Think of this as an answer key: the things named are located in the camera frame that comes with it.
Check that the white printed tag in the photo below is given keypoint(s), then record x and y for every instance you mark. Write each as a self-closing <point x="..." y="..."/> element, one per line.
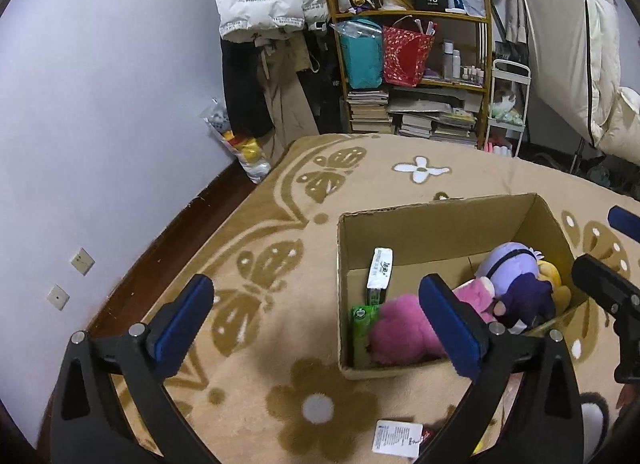
<point x="397" y="438"/>

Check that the yellow plush toy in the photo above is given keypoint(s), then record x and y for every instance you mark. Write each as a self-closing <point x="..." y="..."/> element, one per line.
<point x="552" y="276"/>

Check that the magenta pink plush toy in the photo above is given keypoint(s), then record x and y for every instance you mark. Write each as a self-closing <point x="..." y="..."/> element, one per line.
<point x="400" y="329"/>

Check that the white brown plush animal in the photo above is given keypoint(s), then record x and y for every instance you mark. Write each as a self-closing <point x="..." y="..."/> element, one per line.
<point x="502" y="100"/>

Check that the row of small bottles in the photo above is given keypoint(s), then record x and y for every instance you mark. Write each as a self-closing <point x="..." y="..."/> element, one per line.
<point x="472" y="75"/>

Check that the wall socket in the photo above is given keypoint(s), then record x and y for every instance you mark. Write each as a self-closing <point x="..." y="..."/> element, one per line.
<point x="81" y="260"/>
<point x="57" y="296"/>

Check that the cream duvet on rack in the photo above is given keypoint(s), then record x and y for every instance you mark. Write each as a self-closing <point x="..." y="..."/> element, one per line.
<point x="575" y="19"/>

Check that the white small carton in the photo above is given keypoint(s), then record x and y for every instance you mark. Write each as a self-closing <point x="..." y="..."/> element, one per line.
<point x="381" y="271"/>

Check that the red gift bag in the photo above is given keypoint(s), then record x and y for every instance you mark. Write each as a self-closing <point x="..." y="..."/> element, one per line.
<point x="405" y="54"/>

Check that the clear bag of colourful things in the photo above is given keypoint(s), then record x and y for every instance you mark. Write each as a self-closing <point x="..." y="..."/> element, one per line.
<point x="240" y="144"/>

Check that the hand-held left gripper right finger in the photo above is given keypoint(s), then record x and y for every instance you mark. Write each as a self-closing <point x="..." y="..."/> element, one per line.
<point x="450" y="329"/>

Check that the stack of books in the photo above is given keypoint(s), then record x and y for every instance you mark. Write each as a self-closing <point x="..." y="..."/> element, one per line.
<point x="367" y="112"/>

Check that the black hanging coat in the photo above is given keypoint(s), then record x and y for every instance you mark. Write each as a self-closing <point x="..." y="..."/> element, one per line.
<point x="245" y="94"/>

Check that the green packet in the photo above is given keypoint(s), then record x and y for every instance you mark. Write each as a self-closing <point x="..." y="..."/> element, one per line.
<point x="362" y="334"/>

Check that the grey bottle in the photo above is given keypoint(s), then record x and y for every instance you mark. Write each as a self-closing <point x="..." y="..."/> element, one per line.
<point x="456" y="65"/>

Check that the black hanging garment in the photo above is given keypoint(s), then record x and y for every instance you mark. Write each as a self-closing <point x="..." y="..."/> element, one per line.
<point x="330" y="89"/>

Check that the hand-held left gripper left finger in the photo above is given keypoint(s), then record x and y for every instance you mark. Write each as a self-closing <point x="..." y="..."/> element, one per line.
<point x="180" y="329"/>

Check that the teal bag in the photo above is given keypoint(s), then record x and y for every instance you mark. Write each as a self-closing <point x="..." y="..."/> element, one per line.
<point x="362" y="59"/>

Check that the beige hanging coat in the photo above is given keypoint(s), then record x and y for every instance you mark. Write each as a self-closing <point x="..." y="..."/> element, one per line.
<point x="285" y="94"/>

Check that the pink swirl pig plush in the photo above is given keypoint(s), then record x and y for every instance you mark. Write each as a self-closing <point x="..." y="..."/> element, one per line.
<point x="477" y="299"/>

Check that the white trolley cart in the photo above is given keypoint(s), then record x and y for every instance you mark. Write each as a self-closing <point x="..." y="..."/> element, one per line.
<point x="525" y="94"/>

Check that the wooden shelf unit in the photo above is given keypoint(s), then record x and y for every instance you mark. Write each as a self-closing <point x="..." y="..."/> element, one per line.
<point x="487" y="44"/>

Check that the printed cardboard box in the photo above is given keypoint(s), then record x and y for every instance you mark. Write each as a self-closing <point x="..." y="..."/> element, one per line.
<point x="450" y="224"/>

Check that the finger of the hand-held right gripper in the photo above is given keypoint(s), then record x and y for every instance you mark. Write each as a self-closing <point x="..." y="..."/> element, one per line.
<point x="625" y="221"/>
<point x="605" y="286"/>

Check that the pile of books and papers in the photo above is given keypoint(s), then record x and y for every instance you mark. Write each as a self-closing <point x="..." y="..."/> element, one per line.
<point x="435" y="119"/>

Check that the purple plush doll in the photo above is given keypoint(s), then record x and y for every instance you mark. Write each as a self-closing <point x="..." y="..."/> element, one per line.
<point x="515" y="274"/>

